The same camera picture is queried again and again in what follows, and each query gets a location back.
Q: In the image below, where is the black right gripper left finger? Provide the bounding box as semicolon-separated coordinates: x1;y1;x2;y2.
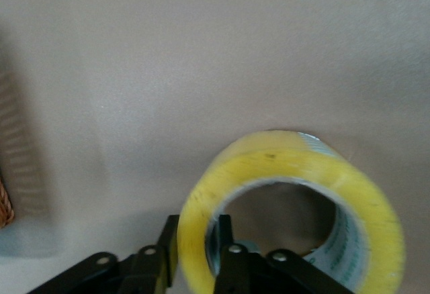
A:
19;214;181;294

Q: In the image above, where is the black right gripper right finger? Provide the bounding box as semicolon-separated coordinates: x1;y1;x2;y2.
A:
212;213;357;294

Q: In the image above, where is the yellow packing tape roll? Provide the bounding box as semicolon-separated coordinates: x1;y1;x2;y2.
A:
175;129;406;294

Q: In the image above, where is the orange woven tray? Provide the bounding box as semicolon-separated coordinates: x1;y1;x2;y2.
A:
0;177;16;230

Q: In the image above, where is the brown table cover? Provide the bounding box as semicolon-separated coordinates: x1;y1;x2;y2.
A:
0;0;430;294

